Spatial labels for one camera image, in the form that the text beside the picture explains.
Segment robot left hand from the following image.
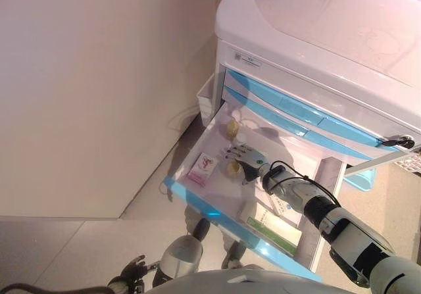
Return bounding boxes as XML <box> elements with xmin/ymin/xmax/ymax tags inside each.
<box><xmin>120</xmin><ymin>254</ymin><xmax>155</xmax><ymax>287</ymax></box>

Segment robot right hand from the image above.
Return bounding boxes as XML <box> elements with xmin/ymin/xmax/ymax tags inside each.
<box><xmin>220</xmin><ymin>144</ymin><xmax>272</xmax><ymax>186</ymax></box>

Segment glass bottle yellow capsules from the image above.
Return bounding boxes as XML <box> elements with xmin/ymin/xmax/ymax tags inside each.
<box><xmin>223</xmin><ymin>160</ymin><xmax>246</xmax><ymax>180</ymax></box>

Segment blue front cart drawer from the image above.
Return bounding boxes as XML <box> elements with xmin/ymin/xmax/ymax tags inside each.
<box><xmin>163</xmin><ymin>105</ymin><xmax>323</xmax><ymax>283</ymax></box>

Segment white blue medicine box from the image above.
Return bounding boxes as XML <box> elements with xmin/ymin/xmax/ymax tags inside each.
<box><xmin>262</xmin><ymin>188</ymin><xmax>303</xmax><ymax>226</ymax></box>

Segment pink white medicine box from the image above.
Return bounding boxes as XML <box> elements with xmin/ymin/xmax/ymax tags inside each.
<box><xmin>186</xmin><ymin>152</ymin><xmax>218</xmax><ymax>186</ymax></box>

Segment green white medicine box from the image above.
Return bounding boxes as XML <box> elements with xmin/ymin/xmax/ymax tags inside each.
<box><xmin>238</xmin><ymin>203</ymin><xmax>302</xmax><ymax>255</ymax></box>

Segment glass bottle yellow cap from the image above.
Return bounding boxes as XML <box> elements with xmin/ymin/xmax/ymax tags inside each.
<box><xmin>224</xmin><ymin>119</ymin><xmax>241</xmax><ymax>140</ymax></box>

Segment silver robot left leg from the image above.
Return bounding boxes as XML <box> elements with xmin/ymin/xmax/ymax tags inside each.
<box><xmin>153</xmin><ymin>217</ymin><xmax>211</xmax><ymax>287</ymax></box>

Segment silver robot leg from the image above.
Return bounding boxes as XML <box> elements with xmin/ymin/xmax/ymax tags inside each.
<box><xmin>153</xmin><ymin>217</ymin><xmax>211</xmax><ymax>287</ymax></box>
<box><xmin>220</xmin><ymin>239</ymin><xmax>247</xmax><ymax>270</ymax></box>

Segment white plastic side bin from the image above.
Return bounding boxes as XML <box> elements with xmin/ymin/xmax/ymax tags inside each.
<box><xmin>196</xmin><ymin>73</ymin><xmax>216</xmax><ymax>119</ymax></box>

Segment silver robot right leg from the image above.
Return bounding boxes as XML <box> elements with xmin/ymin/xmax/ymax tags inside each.
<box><xmin>220</xmin><ymin>239</ymin><xmax>247</xmax><ymax>270</ymax></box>

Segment light blue plastic bin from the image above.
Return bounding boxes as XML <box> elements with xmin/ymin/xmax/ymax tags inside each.
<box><xmin>345</xmin><ymin>168</ymin><xmax>376</xmax><ymax>189</ymax></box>

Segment grey robot torso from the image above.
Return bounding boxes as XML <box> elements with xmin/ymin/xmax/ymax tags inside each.
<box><xmin>157</xmin><ymin>263</ymin><xmax>362</xmax><ymax>294</ymax></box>

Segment white blue medical cart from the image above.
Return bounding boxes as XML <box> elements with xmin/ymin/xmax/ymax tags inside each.
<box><xmin>213</xmin><ymin>0</ymin><xmax>421</xmax><ymax>274</ymax></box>

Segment white perforated side basket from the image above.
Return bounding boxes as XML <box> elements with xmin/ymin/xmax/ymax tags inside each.
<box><xmin>393</xmin><ymin>149</ymin><xmax>421</xmax><ymax>176</ymax></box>

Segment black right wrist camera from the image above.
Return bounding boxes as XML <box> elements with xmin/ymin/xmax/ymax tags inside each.
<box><xmin>262</xmin><ymin>164</ymin><xmax>285</xmax><ymax>193</ymax></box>

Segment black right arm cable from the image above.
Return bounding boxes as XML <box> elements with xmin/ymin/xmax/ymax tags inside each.
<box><xmin>272</xmin><ymin>160</ymin><xmax>339</xmax><ymax>206</ymax></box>

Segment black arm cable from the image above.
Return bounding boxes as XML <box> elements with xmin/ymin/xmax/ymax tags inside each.
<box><xmin>0</xmin><ymin>283</ymin><xmax>111</xmax><ymax>294</ymax></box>
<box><xmin>272</xmin><ymin>160</ymin><xmax>339</xmax><ymax>206</ymax></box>

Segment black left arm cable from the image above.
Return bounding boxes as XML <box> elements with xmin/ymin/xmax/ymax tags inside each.
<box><xmin>0</xmin><ymin>283</ymin><xmax>111</xmax><ymax>294</ymax></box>

